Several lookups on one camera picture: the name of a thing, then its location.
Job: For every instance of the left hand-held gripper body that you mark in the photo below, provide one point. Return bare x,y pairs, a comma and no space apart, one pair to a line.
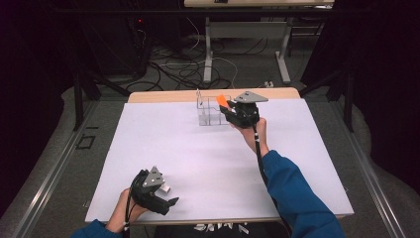
145,196

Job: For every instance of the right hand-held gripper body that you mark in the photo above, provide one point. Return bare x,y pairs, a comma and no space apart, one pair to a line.
247,114

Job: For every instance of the orange highlighter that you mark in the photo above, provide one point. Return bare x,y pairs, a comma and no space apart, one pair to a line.
222,100

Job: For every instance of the clear acrylic organizer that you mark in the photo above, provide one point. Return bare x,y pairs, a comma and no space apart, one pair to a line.
209,114

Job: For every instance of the silver pen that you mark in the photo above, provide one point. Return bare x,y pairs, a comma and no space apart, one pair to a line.
198,95

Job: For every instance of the person's right hand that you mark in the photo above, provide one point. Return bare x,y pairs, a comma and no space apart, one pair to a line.
247,134

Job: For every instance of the person's left hand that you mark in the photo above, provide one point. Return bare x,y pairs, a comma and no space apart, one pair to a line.
115,218

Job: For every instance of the white eraser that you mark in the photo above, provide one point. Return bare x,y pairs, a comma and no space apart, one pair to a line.
165,189

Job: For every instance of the person's black printed shirt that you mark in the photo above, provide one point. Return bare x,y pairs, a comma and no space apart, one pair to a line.
171,232

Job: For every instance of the white plug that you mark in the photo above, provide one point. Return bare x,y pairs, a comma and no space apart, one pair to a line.
269,84

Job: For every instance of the white table sheet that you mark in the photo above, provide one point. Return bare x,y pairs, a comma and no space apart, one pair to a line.
198,158

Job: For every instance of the desk with white legs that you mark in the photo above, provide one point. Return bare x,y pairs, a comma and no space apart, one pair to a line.
207,49

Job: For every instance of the black metal stand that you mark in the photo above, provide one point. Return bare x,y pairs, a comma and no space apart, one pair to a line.
78,99
348,99

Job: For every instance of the black computer tower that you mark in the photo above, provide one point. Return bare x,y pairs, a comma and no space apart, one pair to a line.
132,43

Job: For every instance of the black horizontal bar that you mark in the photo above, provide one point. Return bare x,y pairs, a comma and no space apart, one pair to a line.
132,11

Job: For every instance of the aluminium floor rail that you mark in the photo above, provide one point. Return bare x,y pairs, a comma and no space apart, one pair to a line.
366,172
49,178

